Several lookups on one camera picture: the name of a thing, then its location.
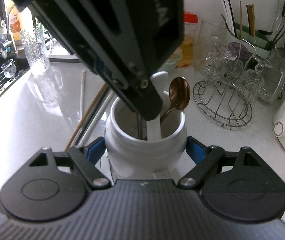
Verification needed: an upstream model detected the white ceramic utensil jar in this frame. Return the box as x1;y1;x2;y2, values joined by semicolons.
105;98;187;180

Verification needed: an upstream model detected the white ceramic soup spoon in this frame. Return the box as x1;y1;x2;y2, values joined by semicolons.
146;115;162;141

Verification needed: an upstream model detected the white chopstick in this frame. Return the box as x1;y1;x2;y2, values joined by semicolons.
80;69;86;119
78;89;114;145

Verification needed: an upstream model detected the copper gold spoon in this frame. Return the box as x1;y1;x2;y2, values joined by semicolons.
160;76;191;124

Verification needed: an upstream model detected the large steel spoon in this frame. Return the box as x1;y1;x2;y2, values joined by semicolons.
136;113;143;140

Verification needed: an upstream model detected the chrome kitchen faucet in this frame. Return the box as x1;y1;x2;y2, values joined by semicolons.
0;0;17;58

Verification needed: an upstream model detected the brown wooden chopstick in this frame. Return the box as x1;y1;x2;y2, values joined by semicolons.
64;83;109;151

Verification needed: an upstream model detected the green basket of sticks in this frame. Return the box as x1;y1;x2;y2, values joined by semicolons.
159;48;183;73

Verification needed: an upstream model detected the red lid plastic jar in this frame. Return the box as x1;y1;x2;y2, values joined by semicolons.
176;11;200;68

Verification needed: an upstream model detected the yellow detergent bottle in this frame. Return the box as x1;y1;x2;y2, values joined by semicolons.
7;0;22;45

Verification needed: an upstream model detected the wine glass in sink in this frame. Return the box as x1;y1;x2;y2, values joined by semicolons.
1;59;17;79

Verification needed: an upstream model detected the green chopstick holder caddy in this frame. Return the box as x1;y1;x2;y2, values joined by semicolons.
221;0;285;57

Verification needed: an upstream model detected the wire glass drying rack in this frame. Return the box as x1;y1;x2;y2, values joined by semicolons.
192;36;272;128

